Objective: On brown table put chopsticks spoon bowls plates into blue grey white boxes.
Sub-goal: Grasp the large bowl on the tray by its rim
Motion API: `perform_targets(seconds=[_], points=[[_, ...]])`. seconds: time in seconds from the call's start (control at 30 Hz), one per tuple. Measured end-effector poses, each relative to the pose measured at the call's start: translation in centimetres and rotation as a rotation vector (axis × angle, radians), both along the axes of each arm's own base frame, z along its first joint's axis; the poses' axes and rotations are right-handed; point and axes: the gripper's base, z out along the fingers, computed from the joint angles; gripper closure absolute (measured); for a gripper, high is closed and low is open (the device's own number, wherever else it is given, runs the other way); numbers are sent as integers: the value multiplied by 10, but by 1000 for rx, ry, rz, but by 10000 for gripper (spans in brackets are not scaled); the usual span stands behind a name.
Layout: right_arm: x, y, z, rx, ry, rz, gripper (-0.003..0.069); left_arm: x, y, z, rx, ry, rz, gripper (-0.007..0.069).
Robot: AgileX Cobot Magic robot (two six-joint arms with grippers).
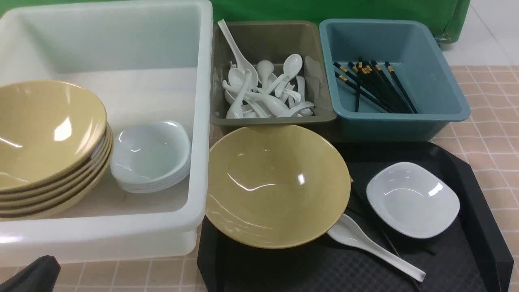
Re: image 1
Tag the yellow noodle bowl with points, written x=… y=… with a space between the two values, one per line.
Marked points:
x=276 y=187

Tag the white soup spoon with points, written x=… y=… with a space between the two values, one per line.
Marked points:
x=347 y=232

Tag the white square dish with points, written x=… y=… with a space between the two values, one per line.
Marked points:
x=412 y=200

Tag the black chopstick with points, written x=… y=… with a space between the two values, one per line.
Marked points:
x=397 y=244

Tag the pile of white spoons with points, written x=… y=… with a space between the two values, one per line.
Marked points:
x=257 y=93

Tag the long white spoon leaning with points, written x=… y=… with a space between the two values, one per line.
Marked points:
x=241 y=61

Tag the olive spoon bin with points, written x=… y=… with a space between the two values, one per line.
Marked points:
x=274 y=41

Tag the stack of white dishes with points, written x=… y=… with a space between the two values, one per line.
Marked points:
x=151 y=157

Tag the bundle of black chopsticks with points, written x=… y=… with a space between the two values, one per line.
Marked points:
x=378 y=87

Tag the large white plastic tub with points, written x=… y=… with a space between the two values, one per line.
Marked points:
x=146 y=60

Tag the teal chopstick bin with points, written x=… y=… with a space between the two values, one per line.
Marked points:
x=419 y=64

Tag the stack of yellow bowls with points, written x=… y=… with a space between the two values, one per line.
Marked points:
x=56 y=144

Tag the green cloth backdrop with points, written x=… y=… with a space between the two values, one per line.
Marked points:
x=444 y=18

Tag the black serving tray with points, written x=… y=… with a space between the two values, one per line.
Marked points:
x=470 y=256

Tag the black object bottom left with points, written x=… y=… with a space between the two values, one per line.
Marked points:
x=40 y=276

